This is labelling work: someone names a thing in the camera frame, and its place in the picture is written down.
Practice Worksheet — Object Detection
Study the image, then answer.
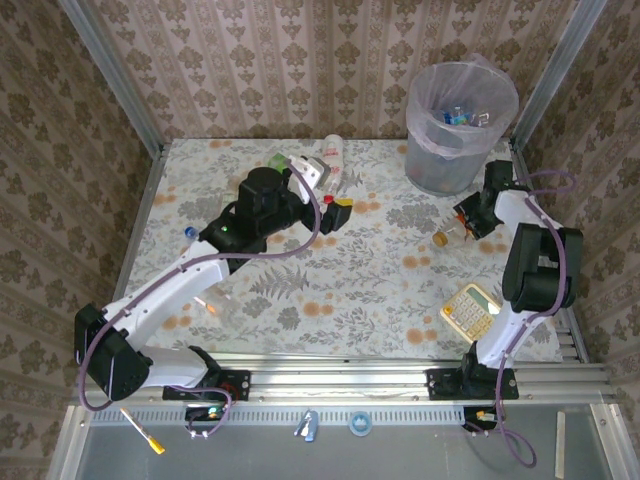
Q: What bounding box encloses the orange label bottle gold cap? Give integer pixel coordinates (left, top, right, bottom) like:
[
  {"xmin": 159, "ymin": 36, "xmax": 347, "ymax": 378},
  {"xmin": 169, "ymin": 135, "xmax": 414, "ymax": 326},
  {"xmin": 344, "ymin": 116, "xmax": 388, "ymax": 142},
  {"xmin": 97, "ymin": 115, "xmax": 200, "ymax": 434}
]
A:
[{"xmin": 432, "ymin": 209, "xmax": 476, "ymax": 247}]

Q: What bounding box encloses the translucent plastic waste bin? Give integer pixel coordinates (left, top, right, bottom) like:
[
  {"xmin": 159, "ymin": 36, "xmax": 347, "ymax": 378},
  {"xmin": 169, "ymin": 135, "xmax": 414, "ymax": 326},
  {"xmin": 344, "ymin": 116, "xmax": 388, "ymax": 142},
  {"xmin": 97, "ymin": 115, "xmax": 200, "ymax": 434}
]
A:
[{"xmin": 403, "ymin": 53, "xmax": 521, "ymax": 196}]

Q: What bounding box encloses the pink plastic bin liner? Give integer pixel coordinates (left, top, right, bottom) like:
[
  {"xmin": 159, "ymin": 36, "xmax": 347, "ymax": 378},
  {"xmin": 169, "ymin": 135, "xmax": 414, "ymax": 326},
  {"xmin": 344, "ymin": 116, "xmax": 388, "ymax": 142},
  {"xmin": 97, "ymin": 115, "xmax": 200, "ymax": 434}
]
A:
[{"xmin": 405, "ymin": 52, "xmax": 521, "ymax": 161}]

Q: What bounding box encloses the white sleeve bottle red cap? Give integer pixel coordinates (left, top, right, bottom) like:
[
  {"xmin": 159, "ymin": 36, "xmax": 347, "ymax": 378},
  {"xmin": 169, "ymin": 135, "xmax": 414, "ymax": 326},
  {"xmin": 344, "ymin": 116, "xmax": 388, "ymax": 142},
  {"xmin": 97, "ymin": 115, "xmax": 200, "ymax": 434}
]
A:
[{"xmin": 322, "ymin": 133, "xmax": 347, "ymax": 205}]

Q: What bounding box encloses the yellow desk calculator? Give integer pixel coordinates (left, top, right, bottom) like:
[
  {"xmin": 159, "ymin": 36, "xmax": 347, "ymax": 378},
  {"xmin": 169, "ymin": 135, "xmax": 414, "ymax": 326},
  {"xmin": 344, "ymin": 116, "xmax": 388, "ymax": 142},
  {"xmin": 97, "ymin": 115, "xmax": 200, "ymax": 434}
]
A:
[{"xmin": 439, "ymin": 283, "xmax": 504, "ymax": 345}]

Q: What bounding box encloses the floral patterned tablecloth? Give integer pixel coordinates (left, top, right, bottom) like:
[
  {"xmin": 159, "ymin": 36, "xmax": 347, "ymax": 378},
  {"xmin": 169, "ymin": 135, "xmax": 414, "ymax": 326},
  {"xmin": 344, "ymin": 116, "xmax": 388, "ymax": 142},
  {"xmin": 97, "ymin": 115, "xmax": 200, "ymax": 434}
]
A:
[{"xmin": 107, "ymin": 137, "xmax": 569, "ymax": 362}]

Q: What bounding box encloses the clear bottle small orange mark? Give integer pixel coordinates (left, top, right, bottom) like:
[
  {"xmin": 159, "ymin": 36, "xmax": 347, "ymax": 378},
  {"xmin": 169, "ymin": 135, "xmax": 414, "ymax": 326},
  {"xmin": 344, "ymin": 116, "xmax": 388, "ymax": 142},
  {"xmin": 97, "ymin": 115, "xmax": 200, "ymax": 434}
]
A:
[{"xmin": 192, "ymin": 292, "xmax": 241, "ymax": 326}]

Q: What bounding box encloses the black connector board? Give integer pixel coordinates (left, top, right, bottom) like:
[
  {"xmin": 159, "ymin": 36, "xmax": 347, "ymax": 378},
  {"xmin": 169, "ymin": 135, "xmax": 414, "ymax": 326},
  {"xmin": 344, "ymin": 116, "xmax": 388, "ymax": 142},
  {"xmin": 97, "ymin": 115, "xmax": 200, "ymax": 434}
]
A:
[
  {"xmin": 184, "ymin": 405, "xmax": 229, "ymax": 424},
  {"xmin": 462, "ymin": 405, "xmax": 501, "ymax": 432}
]

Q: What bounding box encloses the blue metal clip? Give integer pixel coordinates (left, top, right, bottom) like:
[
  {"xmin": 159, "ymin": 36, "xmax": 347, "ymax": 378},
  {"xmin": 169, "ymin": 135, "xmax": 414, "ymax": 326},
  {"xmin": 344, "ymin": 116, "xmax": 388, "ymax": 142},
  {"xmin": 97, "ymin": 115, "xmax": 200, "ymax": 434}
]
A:
[{"xmin": 293, "ymin": 408, "xmax": 320, "ymax": 444}]

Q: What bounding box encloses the wooden stick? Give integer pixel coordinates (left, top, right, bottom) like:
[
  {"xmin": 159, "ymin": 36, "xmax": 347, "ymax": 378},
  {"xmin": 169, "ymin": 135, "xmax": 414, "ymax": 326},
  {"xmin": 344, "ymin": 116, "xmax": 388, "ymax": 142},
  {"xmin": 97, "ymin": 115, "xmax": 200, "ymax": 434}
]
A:
[{"xmin": 553, "ymin": 410, "xmax": 566, "ymax": 479}]

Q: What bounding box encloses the grey metal base panel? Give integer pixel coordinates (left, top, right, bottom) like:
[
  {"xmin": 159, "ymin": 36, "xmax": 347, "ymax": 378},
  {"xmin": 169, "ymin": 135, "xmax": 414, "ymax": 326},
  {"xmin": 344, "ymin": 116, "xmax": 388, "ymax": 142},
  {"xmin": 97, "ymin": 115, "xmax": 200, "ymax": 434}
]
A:
[{"xmin": 49, "ymin": 402, "xmax": 619, "ymax": 480}]

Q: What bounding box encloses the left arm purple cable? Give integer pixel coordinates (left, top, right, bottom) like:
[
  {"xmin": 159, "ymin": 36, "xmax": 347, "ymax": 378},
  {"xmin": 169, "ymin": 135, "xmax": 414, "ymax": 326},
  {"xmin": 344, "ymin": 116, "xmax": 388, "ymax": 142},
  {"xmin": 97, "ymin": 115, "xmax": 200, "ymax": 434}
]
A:
[{"xmin": 77, "ymin": 158, "xmax": 321, "ymax": 441}]

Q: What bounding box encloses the aluminium frame post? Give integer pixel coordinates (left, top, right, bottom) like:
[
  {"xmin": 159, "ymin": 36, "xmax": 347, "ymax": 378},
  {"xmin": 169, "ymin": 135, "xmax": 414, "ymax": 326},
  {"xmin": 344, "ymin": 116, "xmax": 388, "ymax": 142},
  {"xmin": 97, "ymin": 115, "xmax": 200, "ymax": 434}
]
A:
[
  {"xmin": 58, "ymin": 0, "xmax": 166, "ymax": 156},
  {"xmin": 512, "ymin": 0, "xmax": 609, "ymax": 151}
]

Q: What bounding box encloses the aluminium extrusion rail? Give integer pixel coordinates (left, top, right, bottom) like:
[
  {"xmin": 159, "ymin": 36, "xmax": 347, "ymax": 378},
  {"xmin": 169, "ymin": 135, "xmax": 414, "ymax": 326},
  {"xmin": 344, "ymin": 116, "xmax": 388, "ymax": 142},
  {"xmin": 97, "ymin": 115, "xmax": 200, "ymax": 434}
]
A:
[{"xmin": 74, "ymin": 355, "xmax": 614, "ymax": 401}]

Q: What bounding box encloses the grey slotted cable duct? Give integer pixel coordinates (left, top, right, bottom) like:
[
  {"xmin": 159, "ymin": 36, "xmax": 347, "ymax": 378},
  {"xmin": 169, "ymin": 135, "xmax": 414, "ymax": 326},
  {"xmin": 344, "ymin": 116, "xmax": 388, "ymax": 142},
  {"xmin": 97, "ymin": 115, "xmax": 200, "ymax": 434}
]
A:
[{"xmin": 89, "ymin": 403, "xmax": 466, "ymax": 427}]

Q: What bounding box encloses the yellow-handled screwdriver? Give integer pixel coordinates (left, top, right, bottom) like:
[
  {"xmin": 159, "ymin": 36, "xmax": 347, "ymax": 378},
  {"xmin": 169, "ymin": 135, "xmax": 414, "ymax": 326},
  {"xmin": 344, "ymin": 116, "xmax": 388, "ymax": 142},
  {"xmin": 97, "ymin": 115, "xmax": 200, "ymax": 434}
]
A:
[{"xmin": 119, "ymin": 407, "xmax": 166, "ymax": 455}]

